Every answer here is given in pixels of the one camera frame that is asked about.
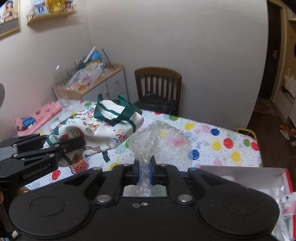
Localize gold ornament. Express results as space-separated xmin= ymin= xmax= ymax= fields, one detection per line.
xmin=46 ymin=0 xmax=64 ymax=13

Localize small photo frame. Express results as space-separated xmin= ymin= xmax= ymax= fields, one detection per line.
xmin=31 ymin=0 xmax=49 ymax=16

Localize yellow metal frame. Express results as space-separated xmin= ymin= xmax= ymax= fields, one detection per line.
xmin=236 ymin=127 xmax=257 ymax=141

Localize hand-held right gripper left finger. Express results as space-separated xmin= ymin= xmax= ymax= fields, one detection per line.
xmin=63 ymin=159 xmax=140 ymax=205

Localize printed tote bag green handles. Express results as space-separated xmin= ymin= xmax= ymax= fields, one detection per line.
xmin=43 ymin=93 xmax=144 ymax=168

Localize white shelf unit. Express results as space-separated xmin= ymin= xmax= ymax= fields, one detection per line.
xmin=272 ymin=86 xmax=296 ymax=121

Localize white cabinet wooden top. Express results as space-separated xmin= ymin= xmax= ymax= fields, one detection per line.
xmin=53 ymin=64 xmax=129 ymax=103

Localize red printed packet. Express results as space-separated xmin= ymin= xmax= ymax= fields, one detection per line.
xmin=71 ymin=154 xmax=90 ymax=175

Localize dark wooden door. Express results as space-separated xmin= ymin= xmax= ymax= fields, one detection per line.
xmin=258 ymin=0 xmax=285 ymax=100

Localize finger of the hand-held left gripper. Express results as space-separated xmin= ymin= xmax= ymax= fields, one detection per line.
xmin=0 ymin=133 xmax=49 ymax=153
xmin=13 ymin=137 xmax=85 ymax=163

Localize polka dot tablecloth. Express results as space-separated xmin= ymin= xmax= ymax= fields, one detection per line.
xmin=18 ymin=99 xmax=264 ymax=193

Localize white paper bag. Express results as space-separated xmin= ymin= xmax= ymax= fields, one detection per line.
xmin=283 ymin=68 xmax=296 ymax=98

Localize clear drinking glass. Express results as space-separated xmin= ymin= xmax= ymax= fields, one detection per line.
xmin=53 ymin=84 xmax=70 ymax=108

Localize wooden wall shelf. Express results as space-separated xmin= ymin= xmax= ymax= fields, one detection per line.
xmin=26 ymin=9 xmax=78 ymax=25

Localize black plastic bag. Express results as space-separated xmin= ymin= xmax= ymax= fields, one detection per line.
xmin=137 ymin=93 xmax=180 ymax=115

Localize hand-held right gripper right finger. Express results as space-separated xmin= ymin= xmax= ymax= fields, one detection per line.
xmin=149 ymin=156 xmax=230 ymax=206

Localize brown wooden chair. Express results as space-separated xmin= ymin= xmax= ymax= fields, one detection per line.
xmin=134 ymin=67 xmax=183 ymax=116

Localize small blue toy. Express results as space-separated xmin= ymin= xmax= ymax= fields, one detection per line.
xmin=22 ymin=116 xmax=37 ymax=127

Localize clear bubble wrap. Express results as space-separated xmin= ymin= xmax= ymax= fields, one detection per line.
xmin=123 ymin=119 xmax=193 ymax=198

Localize red cardboard box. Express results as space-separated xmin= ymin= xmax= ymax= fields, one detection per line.
xmin=200 ymin=165 xmax=296 ymax=241

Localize clear glass dome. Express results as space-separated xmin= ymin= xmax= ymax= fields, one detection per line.
xmin=53 ymin=62 xmax=68 ymax=84

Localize framed wall poster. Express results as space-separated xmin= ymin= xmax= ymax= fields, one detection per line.
xmin=0 ymin=0 xmax=21 ymax=38

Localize clear plastic bag of items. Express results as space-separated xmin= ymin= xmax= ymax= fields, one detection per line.
xmin=65 ymin=67 xmax=102 ymax=90

